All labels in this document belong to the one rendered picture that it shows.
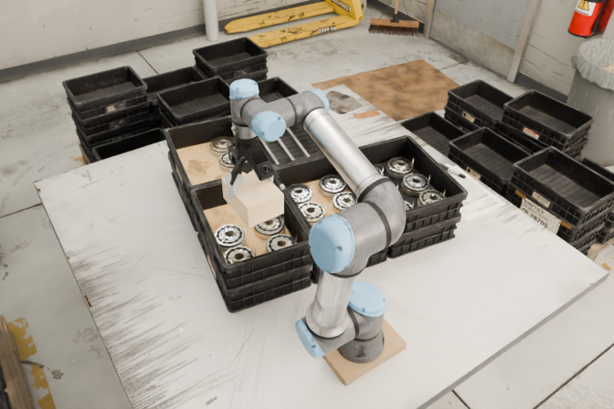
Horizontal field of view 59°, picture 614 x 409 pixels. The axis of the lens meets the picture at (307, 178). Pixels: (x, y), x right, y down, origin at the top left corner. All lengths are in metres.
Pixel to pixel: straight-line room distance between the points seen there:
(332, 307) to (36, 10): 3.85
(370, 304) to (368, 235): 0.41
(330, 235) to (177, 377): 0.77
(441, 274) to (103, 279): 1.17
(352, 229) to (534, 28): 3.69
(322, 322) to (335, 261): 0.32
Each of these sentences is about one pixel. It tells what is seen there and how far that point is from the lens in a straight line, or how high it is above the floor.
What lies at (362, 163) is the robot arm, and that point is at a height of 1.38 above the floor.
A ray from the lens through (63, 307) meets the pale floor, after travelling 2.93.
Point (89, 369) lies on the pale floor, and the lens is 2.67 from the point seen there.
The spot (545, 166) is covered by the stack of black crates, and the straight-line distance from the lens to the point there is 3.04.
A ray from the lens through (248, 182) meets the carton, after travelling 1.63.
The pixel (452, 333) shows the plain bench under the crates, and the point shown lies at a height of 0.70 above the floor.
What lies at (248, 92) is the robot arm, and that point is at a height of 1.45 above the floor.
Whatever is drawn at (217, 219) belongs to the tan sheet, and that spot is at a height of 0.83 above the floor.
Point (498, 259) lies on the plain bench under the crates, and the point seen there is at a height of 0.70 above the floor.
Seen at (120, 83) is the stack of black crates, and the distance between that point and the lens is 3.54.
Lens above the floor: 2.16
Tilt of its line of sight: 39 degrees down
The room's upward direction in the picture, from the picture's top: 2 degrees clockwise
